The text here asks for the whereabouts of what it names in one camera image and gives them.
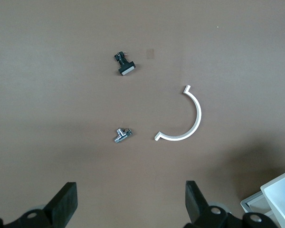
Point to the black push button switch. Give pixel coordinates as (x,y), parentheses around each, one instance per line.
(126,67)

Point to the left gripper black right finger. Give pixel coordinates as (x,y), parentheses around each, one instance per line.
(194,202)

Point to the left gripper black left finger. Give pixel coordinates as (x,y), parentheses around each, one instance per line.
(61,206)

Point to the silver metal fitting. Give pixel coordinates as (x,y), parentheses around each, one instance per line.
(121,135)

